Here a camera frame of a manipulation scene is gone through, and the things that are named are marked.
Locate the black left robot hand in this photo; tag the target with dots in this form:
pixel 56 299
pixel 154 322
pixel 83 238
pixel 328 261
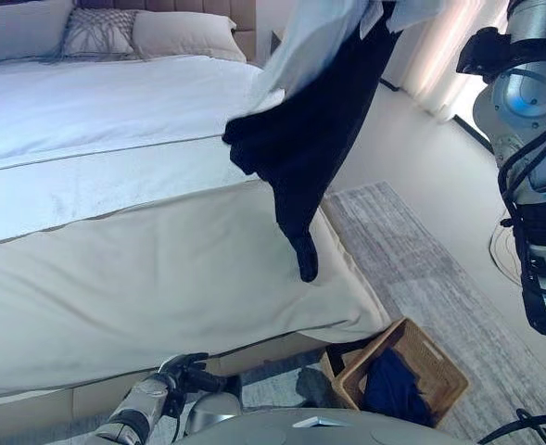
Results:
pixel 194 377

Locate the dark blue garment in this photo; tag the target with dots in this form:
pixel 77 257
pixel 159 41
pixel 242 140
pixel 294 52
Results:
pixel 393 385

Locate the black garment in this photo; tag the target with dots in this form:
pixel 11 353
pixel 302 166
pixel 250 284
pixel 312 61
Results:
pixel 319 139

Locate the white shirt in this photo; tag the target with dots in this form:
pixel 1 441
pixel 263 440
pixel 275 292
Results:
pixel 309 37

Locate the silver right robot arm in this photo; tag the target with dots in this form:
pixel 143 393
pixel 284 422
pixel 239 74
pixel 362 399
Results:
pixel 527 97

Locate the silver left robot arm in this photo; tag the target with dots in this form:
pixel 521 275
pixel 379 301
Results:
pixel 133 408

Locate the beige upholstered bed base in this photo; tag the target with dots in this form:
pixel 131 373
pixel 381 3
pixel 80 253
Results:
pixel 263 357

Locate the bed with beige cover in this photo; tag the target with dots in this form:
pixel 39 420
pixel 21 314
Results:
pixel 138 287

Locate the brown wicker basket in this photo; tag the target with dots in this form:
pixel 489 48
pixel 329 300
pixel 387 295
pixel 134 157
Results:
pixel 439 375

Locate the grey robot torso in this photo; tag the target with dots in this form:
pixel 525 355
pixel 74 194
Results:
pixel 346 433

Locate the grey patterned rug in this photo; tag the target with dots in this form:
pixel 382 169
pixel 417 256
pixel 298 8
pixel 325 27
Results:
pixel 416 259

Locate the white duvet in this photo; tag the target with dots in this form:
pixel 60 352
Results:
pixel 115 102

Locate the white round stand base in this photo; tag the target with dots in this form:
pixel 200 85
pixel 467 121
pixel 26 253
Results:
pixel 502 252

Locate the beige pillow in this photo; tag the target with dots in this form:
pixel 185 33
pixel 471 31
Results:
pixel 184 34

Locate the grey patterned pillow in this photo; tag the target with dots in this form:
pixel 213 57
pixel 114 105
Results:
pixel 98 32

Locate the large white pillow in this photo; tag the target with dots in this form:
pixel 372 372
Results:
pixel 17 32

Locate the white sheer curtain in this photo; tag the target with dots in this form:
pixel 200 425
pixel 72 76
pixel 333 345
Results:
pixel 439 69

